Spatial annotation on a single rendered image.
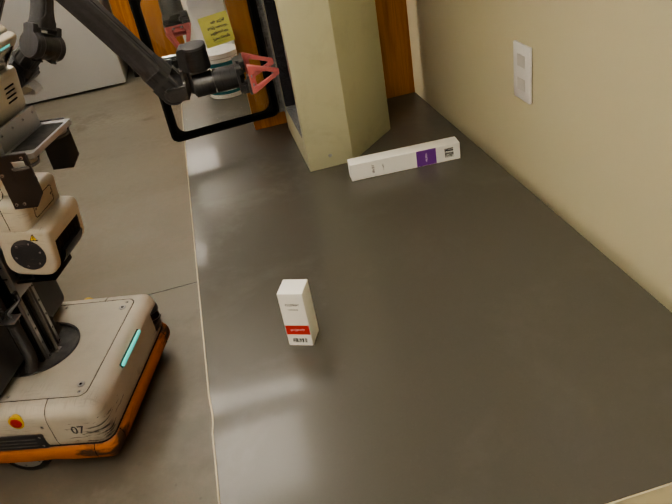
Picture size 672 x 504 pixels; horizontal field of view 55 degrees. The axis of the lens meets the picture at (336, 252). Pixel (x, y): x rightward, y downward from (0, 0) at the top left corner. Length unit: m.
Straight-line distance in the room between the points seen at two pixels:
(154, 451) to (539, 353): 1.61
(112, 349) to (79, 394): 0.21
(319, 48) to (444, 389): 0.85
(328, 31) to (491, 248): 0.61
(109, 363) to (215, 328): 1.20
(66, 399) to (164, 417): 0.37
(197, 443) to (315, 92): 1.28
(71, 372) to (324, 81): 1.33
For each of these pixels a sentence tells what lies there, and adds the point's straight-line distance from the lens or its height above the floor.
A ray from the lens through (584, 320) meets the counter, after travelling 1.06.
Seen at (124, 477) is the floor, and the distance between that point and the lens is 2.32.
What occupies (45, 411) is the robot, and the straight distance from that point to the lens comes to 2.27.
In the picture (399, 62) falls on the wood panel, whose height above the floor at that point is 1.04.
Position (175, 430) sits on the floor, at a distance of 2.38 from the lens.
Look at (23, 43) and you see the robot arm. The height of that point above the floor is 1.26.
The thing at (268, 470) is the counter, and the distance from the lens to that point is 0.89.
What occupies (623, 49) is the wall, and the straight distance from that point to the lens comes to 1.10.
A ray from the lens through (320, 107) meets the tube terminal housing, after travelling 1.54.
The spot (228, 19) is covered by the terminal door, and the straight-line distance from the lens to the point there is 1.77.
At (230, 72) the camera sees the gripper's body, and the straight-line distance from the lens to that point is 1.62.
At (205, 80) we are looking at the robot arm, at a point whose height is 1.18.
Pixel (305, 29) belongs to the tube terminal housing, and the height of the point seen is 1.27.
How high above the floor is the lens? 1.61
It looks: 32 degrees down
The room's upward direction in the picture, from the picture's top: 11 degrees counter-clockwise
